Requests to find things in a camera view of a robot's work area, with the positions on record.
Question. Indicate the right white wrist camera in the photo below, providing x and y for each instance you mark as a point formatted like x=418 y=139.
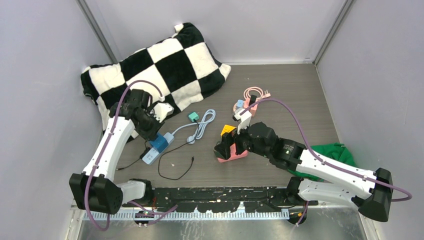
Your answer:
x=243 y=117

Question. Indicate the black white checkered pillow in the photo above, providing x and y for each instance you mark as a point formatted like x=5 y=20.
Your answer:
x=180 y=68

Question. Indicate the blue cube socket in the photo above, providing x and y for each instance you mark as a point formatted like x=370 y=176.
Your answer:
x=160 y=143

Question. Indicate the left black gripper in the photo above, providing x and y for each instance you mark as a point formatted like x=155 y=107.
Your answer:
x=150 y=134

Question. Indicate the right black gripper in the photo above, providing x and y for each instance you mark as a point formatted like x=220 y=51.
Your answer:
x=224 y=148

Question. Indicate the teal usb charger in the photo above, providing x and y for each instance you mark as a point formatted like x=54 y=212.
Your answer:
x=193 y=117

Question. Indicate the light blue plug adapter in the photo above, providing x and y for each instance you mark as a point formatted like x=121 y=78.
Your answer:
x=239 y=104

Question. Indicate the pink round power strip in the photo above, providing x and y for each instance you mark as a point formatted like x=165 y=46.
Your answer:
x=259 y=92

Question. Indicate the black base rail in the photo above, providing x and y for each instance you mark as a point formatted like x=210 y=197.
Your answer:
x=263 y=199

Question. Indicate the yellow cube socket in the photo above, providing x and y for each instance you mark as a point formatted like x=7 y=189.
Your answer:
x=227 y=129

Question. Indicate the pink cube socket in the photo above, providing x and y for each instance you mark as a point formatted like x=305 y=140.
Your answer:
x=251 y=110

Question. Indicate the green cloth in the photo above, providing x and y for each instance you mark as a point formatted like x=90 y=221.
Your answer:
x=336 y=151

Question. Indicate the pink triangular power strip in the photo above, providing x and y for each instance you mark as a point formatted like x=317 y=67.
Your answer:
x=233 y=155

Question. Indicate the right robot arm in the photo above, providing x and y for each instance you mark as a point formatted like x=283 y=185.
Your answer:
x=364 y=190

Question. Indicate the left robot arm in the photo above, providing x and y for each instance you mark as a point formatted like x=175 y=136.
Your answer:
x=94 y=189

